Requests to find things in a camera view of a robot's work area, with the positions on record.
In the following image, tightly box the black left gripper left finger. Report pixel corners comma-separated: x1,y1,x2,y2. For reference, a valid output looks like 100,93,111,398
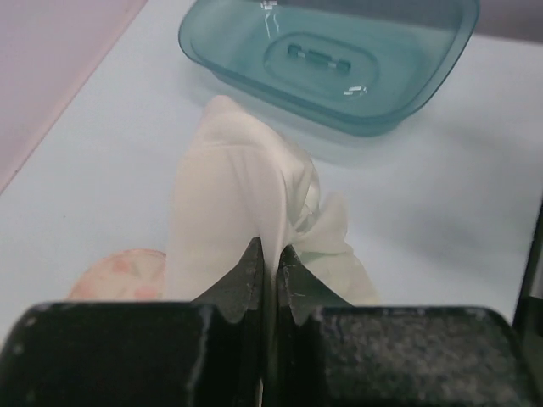
1,239,264,407

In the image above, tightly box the white bra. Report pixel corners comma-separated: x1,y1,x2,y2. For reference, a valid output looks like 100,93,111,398
162,96,378,318

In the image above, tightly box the pink floral mesh laundry bag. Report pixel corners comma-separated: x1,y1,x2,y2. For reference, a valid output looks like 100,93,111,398
67,248,165,301

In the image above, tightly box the teal translucent plastic basin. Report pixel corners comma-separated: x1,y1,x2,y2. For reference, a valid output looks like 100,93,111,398
178,1,480,136

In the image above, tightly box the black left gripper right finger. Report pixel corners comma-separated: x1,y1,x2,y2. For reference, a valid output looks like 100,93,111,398
277,248,530,406

